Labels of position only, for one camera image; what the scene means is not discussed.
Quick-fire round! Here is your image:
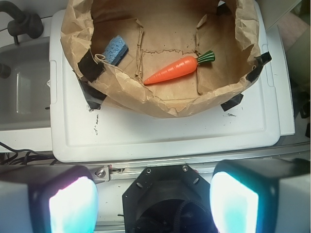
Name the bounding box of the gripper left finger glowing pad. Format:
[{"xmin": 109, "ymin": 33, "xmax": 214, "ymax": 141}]
[{"xmin": 0, "ymin": 165, "xmax": 99, "ymax": 233}]

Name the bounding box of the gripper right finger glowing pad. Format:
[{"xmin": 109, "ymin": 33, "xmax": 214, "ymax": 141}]
[{"xmin": 209, "ymin": 158, "xmax": 311, "ymax": 233}]

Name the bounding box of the orange plastic toy carrot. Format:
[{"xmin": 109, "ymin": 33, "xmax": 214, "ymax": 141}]
[{"xmin": 143, "ymin": 50, "xmax": 215, "ymax": 85}]

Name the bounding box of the white plastic bin lid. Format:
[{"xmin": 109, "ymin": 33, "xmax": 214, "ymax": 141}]
[{"xmin": 50, "ymin": 10, "xmax": 295, "ymax": 163}]

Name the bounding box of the black tape strip right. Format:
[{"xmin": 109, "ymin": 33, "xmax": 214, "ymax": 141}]
[{"xmin": 221, "ymin": 94, "xmax": 243, "ymax": 112}]

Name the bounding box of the black tape strip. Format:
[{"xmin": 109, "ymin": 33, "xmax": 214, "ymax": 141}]
[
  {"xmin": 221, "ymin": 94, "xmax": 243, "ymax": 112},
  {"xmin": 78, "ymin": 79, "xmax": 107, "ymax": 110}
]

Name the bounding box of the grey sink basin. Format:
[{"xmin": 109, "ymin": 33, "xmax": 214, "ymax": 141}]
[{"xmin": 0, "ymin": 37, "xmax": 51, "ymax": 131}]

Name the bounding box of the black tape strip left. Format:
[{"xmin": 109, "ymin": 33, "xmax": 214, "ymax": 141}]
[{"xmin": 78, "ymin": 79, "xmax": 107, "ymax": 110}]

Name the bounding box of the blue sponge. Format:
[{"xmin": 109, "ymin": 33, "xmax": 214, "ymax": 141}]
[{"xmin": 102, "ymin": 35, "xmax": 129, "ymax": 66}]

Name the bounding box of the dark grey faucet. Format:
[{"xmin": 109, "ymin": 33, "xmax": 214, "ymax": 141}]
[{"xmin": 0, "ymin": 0, "xmax": 44, "ymax": 46}]

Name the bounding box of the brown paper bag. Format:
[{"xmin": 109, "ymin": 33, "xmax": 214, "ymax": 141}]
[{"xmin": 61, "ymin": 0, "xmax": 265, "ymax": 118}]

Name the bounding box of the black cables bundle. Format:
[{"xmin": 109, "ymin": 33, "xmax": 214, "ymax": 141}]
[{"xmin": 0, "ymin": 142, "xmax": 58, "ymax": 166}]

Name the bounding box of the black octagonal mount plate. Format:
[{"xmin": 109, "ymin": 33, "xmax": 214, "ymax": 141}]
[{"xmin": 122, "ymin": 164, "xmax": 218, "ymax": 233}]

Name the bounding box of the aluminium rail with bracket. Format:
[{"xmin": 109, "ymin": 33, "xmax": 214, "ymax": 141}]
[{"xmin": 89, "ymin": 143, "xmax": 311, "ymax": 183}]

